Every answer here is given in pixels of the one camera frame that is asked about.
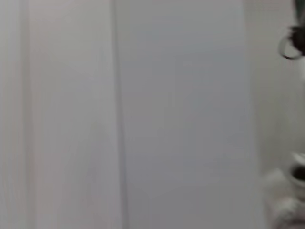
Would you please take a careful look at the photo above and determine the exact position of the right arm cable with plug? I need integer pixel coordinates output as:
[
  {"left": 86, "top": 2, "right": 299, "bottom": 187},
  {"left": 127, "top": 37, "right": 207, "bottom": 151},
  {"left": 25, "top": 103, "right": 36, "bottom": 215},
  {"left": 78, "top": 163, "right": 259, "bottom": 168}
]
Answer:
[{"left": 278, "top": 23, "right": 305, "bottom": 61}]

